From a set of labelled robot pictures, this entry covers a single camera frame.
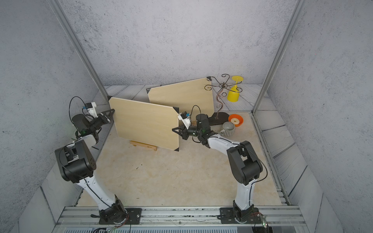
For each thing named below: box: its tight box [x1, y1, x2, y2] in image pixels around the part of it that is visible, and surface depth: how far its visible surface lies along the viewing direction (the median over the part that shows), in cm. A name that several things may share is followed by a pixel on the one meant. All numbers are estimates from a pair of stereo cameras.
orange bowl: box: [227, 114, 244, 127], surface depth 113 cm
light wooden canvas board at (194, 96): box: [147, 77, 215, 124], surface depth 100 cm
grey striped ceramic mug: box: [220, 121, 236, 137], surface depth 107 cm
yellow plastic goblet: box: [227, 75, 244, 103], surface depth 101 cm
